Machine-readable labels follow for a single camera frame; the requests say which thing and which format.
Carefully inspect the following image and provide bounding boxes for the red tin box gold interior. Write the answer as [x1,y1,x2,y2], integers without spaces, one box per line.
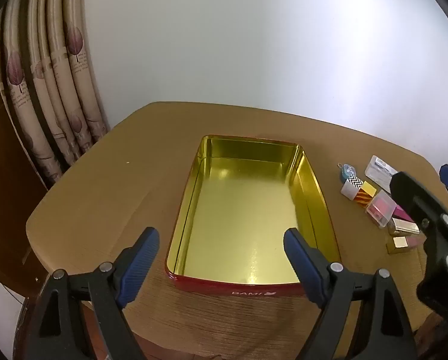
[164,134,341,301]

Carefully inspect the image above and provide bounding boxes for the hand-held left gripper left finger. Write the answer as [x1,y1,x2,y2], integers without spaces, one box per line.
[29,227,161,360]

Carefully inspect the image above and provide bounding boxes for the silver ribbed lighter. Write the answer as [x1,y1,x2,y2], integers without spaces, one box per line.
[388,217,421,238]

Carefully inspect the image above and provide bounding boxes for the clear plastic card case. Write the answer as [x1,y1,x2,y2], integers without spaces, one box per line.
[364,155,396,189]

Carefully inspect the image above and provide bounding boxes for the clear plastic box red contents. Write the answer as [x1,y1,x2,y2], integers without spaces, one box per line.
[364,190,397,229]

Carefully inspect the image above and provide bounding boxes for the dark brown wooden cabinet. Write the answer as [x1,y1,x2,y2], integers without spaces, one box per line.
[0,34,56,301]

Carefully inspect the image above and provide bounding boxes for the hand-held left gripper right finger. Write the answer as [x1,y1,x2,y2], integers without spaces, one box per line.
[283,228,419,360]

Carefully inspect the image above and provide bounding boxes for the beige leaf print curtain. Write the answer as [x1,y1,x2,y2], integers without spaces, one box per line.
[0,0,110,188]

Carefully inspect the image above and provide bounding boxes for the white block zigzag pattern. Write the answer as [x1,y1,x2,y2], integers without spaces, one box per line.
[341,175,366,200]

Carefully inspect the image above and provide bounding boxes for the thin black cable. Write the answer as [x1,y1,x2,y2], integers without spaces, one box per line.
[1,285,26,306]

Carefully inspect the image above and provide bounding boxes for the red and silver lipstick box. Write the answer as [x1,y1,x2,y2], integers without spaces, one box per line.
[386,234,428,255]

